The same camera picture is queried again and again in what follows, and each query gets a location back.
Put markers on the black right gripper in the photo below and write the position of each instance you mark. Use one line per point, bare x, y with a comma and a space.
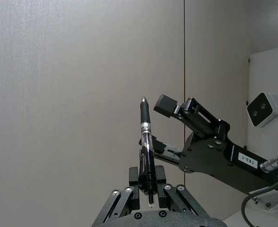
207, 158

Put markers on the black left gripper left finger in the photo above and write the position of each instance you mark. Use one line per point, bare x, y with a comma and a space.
133, 189

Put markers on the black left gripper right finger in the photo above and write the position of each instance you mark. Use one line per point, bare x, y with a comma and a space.
161, 194

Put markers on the black ballpoint pen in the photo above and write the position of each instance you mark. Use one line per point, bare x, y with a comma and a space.
145, 132

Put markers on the white board panel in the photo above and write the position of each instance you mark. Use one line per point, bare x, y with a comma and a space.
271, 71

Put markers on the right robot arm with camera housing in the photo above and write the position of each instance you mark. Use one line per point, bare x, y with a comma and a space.
262, 111

